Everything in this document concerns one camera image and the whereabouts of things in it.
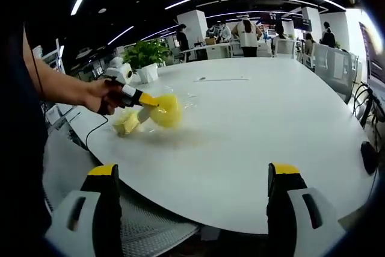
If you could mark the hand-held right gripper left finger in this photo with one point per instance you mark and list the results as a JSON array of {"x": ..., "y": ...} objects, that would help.
[{"x": 102, "y": 218}]

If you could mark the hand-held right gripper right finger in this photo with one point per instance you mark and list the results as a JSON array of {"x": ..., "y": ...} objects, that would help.
[{"x": 285, "y": 218}]

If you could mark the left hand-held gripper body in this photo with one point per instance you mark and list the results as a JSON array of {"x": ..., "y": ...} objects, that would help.
[{"x": 118, "y": 72}]

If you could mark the yellow round silicone block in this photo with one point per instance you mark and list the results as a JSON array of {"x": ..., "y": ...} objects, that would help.
[{"x": 168, "y": 112}]

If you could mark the person's left hand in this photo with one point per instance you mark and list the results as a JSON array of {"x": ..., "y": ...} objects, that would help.
[{"x": 100, "y": 97}]

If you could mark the white faceted plant pot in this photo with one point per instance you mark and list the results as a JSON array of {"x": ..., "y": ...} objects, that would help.
[{"x": 148, "y": 73}]

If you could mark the green leafy plant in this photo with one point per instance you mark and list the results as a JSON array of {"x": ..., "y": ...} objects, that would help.
[{"x": 145, "y": 52}]

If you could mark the white mesh office chair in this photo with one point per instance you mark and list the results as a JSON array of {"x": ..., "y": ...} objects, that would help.
[{"x": 144, "y": 224}]

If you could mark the pen on table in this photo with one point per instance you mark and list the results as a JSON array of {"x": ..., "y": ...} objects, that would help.
[{"x": 221, "y": 79}]

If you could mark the black oval device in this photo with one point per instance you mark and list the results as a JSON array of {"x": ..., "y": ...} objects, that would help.
[{"x": 369, "y": 157}]

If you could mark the person's dark clothing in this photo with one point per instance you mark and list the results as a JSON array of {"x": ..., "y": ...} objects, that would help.
[{"x": 18, "y": 148}]

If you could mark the grey office chair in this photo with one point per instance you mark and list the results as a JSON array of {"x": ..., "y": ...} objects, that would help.
[{"x": 338, "y": 64}]

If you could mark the dark monitor screen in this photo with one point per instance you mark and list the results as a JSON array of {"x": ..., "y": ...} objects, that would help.
[{"x": 374, "y": 55}]

